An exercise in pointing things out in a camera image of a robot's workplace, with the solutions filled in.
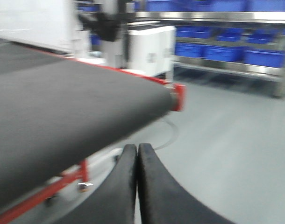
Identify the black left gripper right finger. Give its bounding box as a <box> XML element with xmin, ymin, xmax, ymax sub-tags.
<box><xmin>137</xmin><ymin>143</ymin><xmax>231</xmax><ymax>224</ymax></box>

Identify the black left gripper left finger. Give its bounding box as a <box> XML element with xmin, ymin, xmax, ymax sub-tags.
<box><xmin>55</xmin><ymin>144</ymin><xmax>137</xmax><ymax>224</ymax></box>

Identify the dark conveyor belt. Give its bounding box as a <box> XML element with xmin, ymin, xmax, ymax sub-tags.
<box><xmin>0</xmin><ymin>38</ymin><xmax>178</xmax><ymax>208</ymax></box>

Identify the steel shelf rack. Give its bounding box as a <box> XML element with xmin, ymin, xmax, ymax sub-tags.
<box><xmin>136</xmin><ymin>0</ymin><xmax>285</xmax><ymax>98</ymax></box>

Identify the white control cabinet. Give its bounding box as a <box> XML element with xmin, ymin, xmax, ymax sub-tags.
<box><xmin>128</xmin><ymin>25</ymin><xmax>176</xmax><ymax>77</ymax></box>

